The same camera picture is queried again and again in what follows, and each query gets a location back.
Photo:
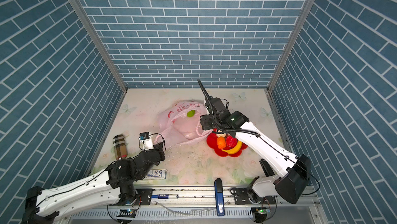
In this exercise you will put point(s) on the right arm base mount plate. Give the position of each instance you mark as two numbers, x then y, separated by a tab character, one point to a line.
243	196

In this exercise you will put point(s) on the plaid brown cylinder case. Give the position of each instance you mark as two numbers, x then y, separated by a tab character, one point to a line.
120	147

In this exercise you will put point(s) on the pink plastic fruit bag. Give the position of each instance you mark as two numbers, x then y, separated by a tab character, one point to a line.
175	128

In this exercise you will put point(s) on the red apple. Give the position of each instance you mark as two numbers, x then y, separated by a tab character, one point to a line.
231	142

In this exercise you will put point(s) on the toothpaste box white blue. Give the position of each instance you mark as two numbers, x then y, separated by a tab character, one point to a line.
156	174

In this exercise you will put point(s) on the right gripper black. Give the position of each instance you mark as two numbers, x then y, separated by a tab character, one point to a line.
203	120

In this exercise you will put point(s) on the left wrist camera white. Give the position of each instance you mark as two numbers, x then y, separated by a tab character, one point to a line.
145	141

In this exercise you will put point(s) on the green circuit board right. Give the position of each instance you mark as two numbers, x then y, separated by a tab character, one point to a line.
260	211

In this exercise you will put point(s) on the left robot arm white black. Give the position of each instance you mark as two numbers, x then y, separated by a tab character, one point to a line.
119	174

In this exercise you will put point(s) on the green circuit board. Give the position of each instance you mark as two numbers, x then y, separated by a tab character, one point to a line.
260	211
126	213

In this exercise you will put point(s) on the black remote-like object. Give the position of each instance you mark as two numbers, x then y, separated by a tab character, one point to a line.
268	171

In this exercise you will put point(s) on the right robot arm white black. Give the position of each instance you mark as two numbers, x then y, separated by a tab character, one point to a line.
286	174

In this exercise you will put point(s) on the green fruit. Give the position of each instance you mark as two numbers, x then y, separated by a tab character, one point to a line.
191	113

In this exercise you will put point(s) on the aluminium front rail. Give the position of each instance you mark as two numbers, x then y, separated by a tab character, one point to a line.
192	196

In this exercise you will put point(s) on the blue black stapler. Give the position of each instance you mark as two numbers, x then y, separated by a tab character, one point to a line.
220	208

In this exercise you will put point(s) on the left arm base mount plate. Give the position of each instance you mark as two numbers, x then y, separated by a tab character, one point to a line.
144	195

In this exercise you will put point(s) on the yellow banana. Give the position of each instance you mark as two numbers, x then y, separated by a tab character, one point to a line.
234	150

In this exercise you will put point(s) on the green circuit board left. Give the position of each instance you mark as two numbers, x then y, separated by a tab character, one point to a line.
126	213

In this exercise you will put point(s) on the red flower-shaped plate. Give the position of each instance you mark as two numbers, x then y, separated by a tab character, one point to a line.
211	142

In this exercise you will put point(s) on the orange fruit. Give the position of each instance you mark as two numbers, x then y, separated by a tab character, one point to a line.
221	143

